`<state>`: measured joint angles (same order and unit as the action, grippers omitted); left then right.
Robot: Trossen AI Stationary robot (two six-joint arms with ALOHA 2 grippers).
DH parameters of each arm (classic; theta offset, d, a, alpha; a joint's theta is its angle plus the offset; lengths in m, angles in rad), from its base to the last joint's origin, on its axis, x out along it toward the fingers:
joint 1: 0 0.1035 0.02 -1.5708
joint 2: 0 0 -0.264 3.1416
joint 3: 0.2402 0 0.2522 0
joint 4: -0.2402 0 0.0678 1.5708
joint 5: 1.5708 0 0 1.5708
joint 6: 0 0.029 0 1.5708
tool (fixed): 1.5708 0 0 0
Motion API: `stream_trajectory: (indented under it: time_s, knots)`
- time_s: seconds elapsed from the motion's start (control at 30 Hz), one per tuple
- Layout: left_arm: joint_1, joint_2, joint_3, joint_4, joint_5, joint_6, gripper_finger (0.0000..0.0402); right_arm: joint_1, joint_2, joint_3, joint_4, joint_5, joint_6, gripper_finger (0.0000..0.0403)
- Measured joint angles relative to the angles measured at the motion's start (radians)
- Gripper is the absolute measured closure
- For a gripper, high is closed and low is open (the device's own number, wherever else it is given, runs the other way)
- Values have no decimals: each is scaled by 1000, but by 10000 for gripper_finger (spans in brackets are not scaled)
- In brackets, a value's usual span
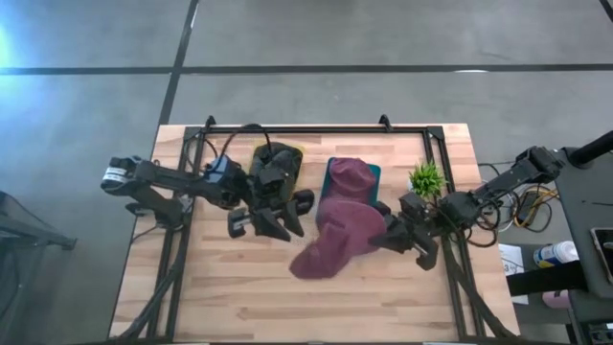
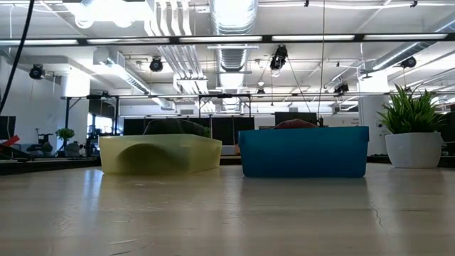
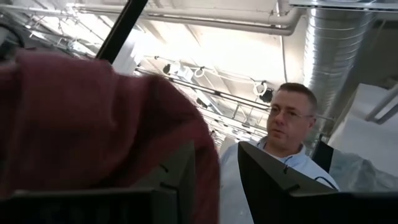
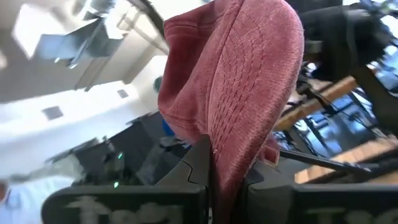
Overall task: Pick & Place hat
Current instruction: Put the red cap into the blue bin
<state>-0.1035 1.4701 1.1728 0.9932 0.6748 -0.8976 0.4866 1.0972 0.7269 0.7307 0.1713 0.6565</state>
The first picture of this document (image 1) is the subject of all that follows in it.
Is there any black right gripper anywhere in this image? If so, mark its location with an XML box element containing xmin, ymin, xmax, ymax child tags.
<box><xmin>368</xmin><ymin>191</ymin><xmax>442</xmax><ymax>272</ymax></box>

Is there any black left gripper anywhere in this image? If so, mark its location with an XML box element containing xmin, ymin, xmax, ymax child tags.
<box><xmin>227</xmin><ymin>189</ymin><xmax>317</xmax><ymax>243</ymax></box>

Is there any maroon cap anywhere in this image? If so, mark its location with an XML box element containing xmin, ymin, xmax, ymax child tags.
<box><xmin>289</xmin><ymin>198</ymin><xmax>389</xmax><ymax>280</ymax></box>
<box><xmin>326</xmin><ymin>156</ymin><xmax>379</xmax><ymax>208</ymax></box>

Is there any small green potted plant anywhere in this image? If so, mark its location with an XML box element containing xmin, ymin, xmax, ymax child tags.
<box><xmin>407</xmin><ymin>161</ymin><xmax>447</xmax><ymax>200</ymax></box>

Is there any blue plastic bin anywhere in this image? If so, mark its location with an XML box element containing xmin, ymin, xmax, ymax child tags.
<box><xmin>320</xmin><ymin>157</ymin><xmax>383</xmax><ymax>212</ymax></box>

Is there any yellow translucent plastic bin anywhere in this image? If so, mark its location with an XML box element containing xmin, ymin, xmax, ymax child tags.
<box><xmin>247</xmin><ymin>141</ymin><xmax>307</xmax><ymax>205</ymax></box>

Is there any white paper sheet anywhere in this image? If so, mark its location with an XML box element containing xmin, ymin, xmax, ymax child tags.
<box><xmin>497</xmin><ymin>242</ymin><xmax>531</xmax><ymax>306</ymax></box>

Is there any black power adapter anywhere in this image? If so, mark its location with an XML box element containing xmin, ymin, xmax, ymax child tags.
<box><xmin>519</xmin><ymin>191</ymin><xmax>542</xmax><ymax>222</ymax></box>

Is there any white spray can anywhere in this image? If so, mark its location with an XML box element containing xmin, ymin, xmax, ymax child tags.
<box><xmin>533</xmin><ymin>241</ymin><xmax>580</xmax><ymax>269</ymax></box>

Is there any pink object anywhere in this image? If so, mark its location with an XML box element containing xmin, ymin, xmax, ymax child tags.
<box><xmin>541</xmin><ymin>289</ymin><xmax>574</xmax><ymax>311</ymax></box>

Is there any grey side cart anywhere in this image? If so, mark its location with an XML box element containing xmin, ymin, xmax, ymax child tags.
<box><xmin>545</xmin><ymin>146</ymin><xmax>613</xmax><ymax>301</ymax></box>

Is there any dark tablet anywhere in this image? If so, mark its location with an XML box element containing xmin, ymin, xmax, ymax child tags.
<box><xmin>589</xmin><ymin>227</ymin><xmax>613</xmax><ymax>284</ymax></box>

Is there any black pole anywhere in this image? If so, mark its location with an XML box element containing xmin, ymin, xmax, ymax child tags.
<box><xmin>567</xmin><ymin>129</ymin><xmax>613</xmax><ymax>169</ymax></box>

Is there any black floor stand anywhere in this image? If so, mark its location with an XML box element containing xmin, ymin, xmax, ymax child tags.
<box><xmin>0</xmin><ymin>191</ymin><xmax>78</xmax><ymax>345</ymax></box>

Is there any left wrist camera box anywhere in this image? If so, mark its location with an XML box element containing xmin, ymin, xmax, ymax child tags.
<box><xmin>257</xmin><ymin>164</ymin><xmax>291</xmax><ymax>193</ymax></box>

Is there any black metal table frame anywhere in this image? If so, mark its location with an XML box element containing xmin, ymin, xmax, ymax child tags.
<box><xmin>114</xmin><ymin>114</ymin><xmax>518</xmax><ymax>344</ymax></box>

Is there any black strap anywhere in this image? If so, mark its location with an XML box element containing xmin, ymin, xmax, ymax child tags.
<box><xmin>506</xmin><ymin>261</ymin><xmax>590</xmax><ymax>297</ymax></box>

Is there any yellow cable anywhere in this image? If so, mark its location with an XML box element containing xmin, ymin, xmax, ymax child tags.
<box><xmin>511</xmin><ymin>189</ymin><xmax>559</xmax><ymax>229</ymax></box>

